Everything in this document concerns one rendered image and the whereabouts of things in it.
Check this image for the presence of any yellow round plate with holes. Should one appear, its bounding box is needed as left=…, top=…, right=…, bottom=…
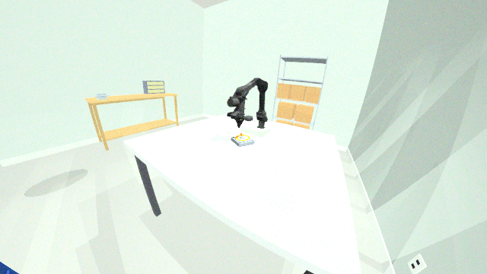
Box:
left=235, top=133, right=250, bottom=142

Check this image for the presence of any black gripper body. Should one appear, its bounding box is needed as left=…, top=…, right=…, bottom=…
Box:
left=227, top=107, right=253, bottom=122

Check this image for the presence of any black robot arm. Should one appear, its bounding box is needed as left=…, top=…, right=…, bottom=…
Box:
left=227, top=78, right=269, bottom=129

